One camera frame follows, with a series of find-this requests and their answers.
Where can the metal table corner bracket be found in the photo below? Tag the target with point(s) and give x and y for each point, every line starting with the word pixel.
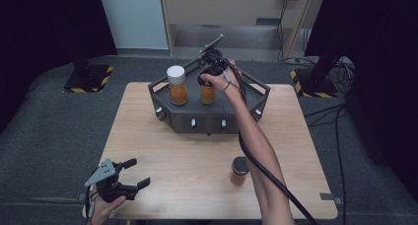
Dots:
pixel 332 198

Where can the black-lid jar of orange powder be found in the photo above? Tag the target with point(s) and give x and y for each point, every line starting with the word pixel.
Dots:
pixel 207 95

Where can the white panel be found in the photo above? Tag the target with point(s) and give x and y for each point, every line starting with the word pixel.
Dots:
pixel 133 17

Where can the dark grey spice rack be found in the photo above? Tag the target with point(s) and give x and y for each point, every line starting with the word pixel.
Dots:
pixel 197 119

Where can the black stand with striped base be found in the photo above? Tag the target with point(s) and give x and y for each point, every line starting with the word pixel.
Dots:
pixel 87 77
pixel 320 80

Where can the white-lid jar of yellow powder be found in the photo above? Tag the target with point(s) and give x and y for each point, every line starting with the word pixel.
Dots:
pixel 176 74

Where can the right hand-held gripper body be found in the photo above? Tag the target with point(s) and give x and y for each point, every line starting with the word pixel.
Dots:
pixel 213 62

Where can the person's right hand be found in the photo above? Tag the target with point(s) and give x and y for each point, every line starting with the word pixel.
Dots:
pixel 230 85

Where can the wooden cabinet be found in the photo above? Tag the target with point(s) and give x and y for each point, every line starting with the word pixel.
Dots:
pixel 223 8

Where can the black-lid jar of reddish powder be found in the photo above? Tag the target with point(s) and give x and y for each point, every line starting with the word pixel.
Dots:
pixel 240 167

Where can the person's left hand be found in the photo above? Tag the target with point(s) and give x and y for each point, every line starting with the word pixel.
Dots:
pixel 103 210

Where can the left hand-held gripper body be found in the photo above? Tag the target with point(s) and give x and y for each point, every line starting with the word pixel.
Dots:
pixel 110 182

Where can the black curtain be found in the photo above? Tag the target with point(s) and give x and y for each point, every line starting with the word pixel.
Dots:
pixel 378 70
pixel 39 37

